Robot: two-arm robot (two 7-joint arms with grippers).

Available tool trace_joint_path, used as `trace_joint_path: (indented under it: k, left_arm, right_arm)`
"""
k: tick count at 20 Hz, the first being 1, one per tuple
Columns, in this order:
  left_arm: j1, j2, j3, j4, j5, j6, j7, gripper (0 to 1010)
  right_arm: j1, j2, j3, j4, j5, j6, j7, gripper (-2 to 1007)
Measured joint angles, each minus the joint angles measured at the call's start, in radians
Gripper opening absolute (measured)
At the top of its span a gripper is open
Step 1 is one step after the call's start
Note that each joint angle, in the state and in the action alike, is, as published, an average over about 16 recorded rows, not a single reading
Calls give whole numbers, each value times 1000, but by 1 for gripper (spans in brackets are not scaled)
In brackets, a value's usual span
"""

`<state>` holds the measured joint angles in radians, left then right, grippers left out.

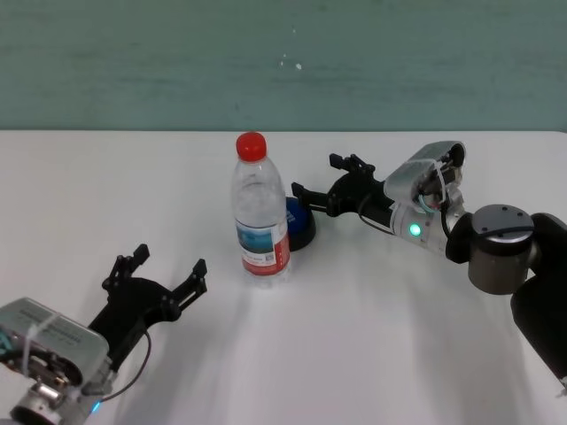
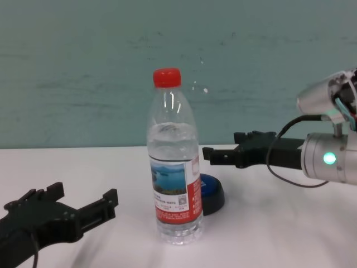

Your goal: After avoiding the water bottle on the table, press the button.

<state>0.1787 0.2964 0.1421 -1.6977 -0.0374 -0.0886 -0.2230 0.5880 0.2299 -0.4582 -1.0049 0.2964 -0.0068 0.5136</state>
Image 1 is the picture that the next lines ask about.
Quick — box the thin black left gripper cable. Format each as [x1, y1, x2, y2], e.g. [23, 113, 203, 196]
[83, 329, 153, 404]

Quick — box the thin black right gripper cable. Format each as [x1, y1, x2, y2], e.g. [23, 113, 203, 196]
[357, 192, 395, 234]

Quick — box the clear water bottle red cap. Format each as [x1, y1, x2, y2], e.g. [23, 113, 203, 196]
[229, 131, 292, 289]

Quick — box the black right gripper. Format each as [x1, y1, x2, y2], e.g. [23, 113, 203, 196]
[291, 152, 395, 222]

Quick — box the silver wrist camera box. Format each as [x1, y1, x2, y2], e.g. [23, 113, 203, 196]
[0, 297, 110, 395]
[383, 140, 468, 212]

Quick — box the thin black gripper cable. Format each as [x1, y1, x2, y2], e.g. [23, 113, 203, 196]
[357, 192, 395, 234]
[83, 329, 153, 404]

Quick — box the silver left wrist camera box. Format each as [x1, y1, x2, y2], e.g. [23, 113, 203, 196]
[0, 297, 110, 395]

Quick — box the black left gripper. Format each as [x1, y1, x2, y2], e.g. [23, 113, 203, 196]
[88, 243, 208, 373]

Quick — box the blue push button black base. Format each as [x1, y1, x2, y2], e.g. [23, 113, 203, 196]
[284, 197, 318, 252]

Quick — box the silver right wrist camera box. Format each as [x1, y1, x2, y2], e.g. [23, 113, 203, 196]
[383, 140, 468, 212]

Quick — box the white zip tie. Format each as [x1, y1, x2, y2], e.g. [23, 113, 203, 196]
[433, 159, 449, 205]
[21, 312, 62, 380]

